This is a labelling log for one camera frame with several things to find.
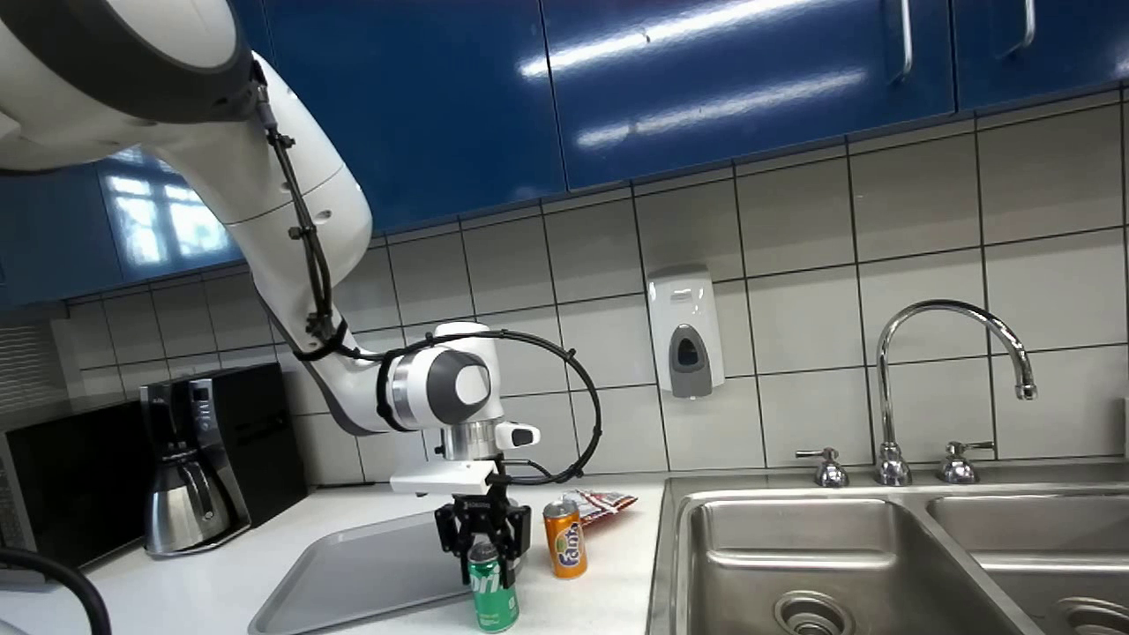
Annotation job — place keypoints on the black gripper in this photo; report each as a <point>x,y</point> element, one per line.
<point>480,516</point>

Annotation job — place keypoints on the green soda can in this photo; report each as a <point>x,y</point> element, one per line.
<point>497,594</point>

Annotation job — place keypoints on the orange soda can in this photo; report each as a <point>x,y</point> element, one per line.
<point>566,539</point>

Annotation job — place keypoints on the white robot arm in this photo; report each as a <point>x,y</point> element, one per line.
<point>178,129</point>

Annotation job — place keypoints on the grey plastic tray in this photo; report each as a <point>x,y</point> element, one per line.
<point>353,575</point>

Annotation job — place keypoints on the red snack bag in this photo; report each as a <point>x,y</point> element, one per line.
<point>609,504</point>

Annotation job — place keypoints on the black silver coffee maker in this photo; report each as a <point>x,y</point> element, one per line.
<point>251,442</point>

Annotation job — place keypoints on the steel coffee carafe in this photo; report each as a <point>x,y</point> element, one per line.
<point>188,504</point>

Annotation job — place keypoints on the stainless steel sink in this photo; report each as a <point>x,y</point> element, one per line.
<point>823,565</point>

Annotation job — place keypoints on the black microwave oven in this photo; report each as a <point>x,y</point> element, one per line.
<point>73,495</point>

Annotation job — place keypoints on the blue upper cabinets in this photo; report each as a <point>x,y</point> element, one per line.
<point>587,82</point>

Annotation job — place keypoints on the chrome gooseneck faucet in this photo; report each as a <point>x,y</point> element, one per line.
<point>930,309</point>

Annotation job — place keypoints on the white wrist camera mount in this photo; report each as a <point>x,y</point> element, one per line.
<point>442,477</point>

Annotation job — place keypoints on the white wall soap dispenser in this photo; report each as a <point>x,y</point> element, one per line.
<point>685,336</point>

